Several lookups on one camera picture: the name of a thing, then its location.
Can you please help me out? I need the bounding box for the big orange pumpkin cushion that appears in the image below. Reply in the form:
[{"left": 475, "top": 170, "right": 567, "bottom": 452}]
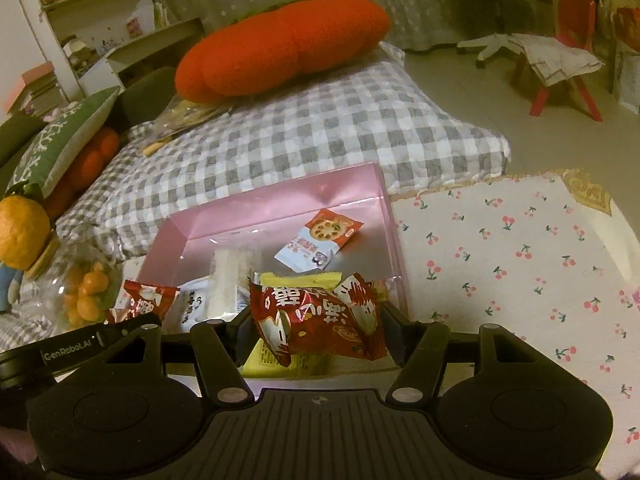
[{"left": 174, "top": 0, "right": 392, "bottom": 104}]

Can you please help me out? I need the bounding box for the red snack packet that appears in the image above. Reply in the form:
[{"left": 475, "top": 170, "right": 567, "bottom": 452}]
[
  {"left": 248, "top": 272, "right": 389, "bottom": 367},
  {"left": 104, "top": 279, "right": 182, "bottom": 327}
]

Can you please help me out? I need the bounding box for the red plastic chair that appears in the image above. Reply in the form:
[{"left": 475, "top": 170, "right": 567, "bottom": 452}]
[{"left": 514, "top": 0, "right": 607, "bottom": 122}]

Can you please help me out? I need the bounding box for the crinkled clear plastic bag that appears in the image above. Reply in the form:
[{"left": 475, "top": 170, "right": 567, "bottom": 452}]
[{"left": 141, "top": 94, "right": 237, "bottom": 157}]

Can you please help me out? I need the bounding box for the stack of books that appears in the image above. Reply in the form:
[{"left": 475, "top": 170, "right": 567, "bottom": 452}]
[{"left": 6, "top": 59, "right": 67, "bottom": 117}]

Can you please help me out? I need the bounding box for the yellow snack packet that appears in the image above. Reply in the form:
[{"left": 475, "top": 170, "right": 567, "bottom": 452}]
[{"left": 241, "top": 270, "right": 352, "bottom": 379}]

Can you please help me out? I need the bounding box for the dark green sofa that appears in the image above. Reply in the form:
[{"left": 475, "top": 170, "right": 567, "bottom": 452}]
[{"left": 0, "top": 66, "right": 177, "bottom": 173}]

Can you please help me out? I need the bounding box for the green patterned cushion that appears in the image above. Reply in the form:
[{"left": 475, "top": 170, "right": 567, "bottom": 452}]
[{"left": 2, "top": 85, "right": 124, "bottom": 199}]

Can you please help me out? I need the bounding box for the grey checked pillow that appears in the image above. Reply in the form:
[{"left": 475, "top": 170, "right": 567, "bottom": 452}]
[{"left": 0, "top": 42, "right": 512, "bottom": 352}]

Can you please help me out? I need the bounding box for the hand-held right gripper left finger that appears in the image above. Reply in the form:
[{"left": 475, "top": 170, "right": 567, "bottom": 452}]
[{"left": 101, "top": 309, "right": 261, "bottom": 404}]

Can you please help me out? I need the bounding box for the crumpled printed paper sheet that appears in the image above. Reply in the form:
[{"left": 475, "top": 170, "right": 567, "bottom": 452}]
[{"left": 509, "top": 32, "right": 607, "bottom": 88}]

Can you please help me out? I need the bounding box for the small orange cushion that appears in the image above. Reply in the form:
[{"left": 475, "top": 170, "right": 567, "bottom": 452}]
[{"left": 42, "top": 127, "right": 122, "bottom": 222}]

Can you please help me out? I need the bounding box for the cluster of small orange fruits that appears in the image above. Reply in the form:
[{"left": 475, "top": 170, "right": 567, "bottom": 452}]
[{"left": 57, "top": 260, "right": 113, "bottom": 331}]

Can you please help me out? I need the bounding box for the white orange sack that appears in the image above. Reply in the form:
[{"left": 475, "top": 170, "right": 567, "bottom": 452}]
[{"left": 609, "top": 4, "right": 640, "bottom": 113}]

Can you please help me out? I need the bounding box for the cream floral table cover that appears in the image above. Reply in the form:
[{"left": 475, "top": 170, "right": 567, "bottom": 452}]
[{"left": 561, "top": 168, "right": 614, "bottom": 218}]

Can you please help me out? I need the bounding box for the clear packet blue label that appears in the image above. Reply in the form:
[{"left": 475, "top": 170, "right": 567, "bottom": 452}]
[{"left": 209, "top": 246, "right": 257, "bottom": 322}]

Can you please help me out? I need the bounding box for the white orange biscuit packet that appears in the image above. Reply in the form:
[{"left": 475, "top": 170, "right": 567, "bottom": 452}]
[{"left": 274, "top": 208, "right": 365, "bottom": 274}]

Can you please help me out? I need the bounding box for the round glass jar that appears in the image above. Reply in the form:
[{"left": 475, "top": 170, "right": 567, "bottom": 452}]
[{"left": 21, "top": 230, "right": 127, "bottom": 335}]

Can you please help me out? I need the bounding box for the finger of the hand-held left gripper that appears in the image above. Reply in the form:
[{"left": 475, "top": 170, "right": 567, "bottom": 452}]
[{"left": 101, "top": 311, "right": 163, "bottom": 349}]

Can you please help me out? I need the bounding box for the blue monkey plush toy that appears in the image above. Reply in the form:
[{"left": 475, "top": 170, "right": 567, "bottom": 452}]
[{"left": 0, "top": 264, "right": 24, "bottom": 315}]

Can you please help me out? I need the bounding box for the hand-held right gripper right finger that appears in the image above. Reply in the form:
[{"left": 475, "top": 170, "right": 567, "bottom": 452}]
[{"left": 380, "top": 304, "right": 539, "bottom": 404}]

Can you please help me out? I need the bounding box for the cherry print tablecloth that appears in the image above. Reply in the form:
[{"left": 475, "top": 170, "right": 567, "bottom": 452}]
[{"left": 389, "top": 172, "right": 640, "bottom": 480}]

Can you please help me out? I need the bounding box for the wooden jar lid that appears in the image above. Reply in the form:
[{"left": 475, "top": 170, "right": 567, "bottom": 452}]
[{"left": 25, "top": 232, "right": 62, "bottom": 281}]

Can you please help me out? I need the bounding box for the white packet black print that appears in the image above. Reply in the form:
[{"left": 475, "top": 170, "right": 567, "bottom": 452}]
[{"left": 176, "top": 276, "right": 217, "bottom": 335}]

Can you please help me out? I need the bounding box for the white desk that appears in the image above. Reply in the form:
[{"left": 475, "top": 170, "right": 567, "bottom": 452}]
[{"left": 59, "top": 16, "right": 204, "bottom": 92}]

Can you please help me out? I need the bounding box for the large orange citrus fruit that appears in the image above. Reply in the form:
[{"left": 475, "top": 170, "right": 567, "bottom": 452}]
[{"left": 0, "top": 194, "right": 52, "bottom": 272}]

